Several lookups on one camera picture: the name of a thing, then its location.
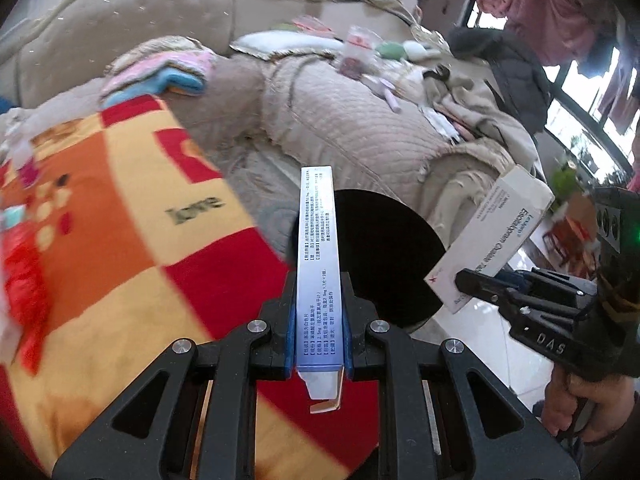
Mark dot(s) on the blue and white medicine box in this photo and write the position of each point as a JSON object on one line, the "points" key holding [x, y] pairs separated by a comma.
{"points": [[320, 260]]}

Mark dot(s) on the person's right hand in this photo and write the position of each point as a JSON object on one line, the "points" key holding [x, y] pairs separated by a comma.
{"points": [[600, 400]]}

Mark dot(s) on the pink and blue folded blanket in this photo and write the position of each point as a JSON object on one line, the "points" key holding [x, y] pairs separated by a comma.
{"points": [[165, 67]]}

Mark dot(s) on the white tissue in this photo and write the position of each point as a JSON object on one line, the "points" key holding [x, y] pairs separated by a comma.
{"points": [[22, 135]]}

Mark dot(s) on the green plush toy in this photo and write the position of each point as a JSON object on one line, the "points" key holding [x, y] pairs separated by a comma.
{"points": [[392, 51]]}

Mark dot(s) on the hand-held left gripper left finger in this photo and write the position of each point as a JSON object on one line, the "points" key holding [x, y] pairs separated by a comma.
{"points": [[289, 340]]}

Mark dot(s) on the orange and red printed blanket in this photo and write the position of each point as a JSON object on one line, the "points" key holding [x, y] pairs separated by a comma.
{"points": [[125, 240]]}

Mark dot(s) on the beige quilted sofa cover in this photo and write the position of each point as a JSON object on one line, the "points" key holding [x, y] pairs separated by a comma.
{"points": [[330, 125]]}

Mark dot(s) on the pink hanging garment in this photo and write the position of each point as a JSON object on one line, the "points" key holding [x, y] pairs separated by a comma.
{"points": [[545, 5]]}

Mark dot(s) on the pink tube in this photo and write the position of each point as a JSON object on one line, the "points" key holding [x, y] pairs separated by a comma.
{"points": [[385, 92]]}

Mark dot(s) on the teal small packet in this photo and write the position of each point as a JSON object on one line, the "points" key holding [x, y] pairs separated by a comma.
{"points": [[11, 217]]}

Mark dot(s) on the beige crumpled cloth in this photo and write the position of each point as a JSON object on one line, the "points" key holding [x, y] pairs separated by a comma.
{"points": [[480, 115]]}

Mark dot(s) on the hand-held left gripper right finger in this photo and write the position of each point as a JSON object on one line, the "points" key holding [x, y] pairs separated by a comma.
{"points": [[347, 340]]}

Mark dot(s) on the beige sofa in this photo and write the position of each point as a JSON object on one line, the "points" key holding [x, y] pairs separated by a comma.
{"points": [[150, 15]]}

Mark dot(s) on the red stool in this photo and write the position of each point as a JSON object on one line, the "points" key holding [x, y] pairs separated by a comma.
{"points": [[570, 240]]}

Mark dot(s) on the white pillow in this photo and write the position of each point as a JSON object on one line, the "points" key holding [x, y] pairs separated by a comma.
{"points": [[285, 40]]}

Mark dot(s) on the clear plastic bag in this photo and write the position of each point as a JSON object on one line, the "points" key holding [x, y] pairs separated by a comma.
{"points": [[357, 50]]}

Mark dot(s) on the dark jacket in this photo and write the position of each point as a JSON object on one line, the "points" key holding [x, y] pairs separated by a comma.
{"points": [[510, 75]]}

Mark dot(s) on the red plastic wrapper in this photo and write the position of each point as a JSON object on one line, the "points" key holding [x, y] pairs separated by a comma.
{"points": [[25, 300]]}

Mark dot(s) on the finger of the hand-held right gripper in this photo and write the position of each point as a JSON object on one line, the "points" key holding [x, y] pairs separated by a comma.
{"points": [[487, 285]]}

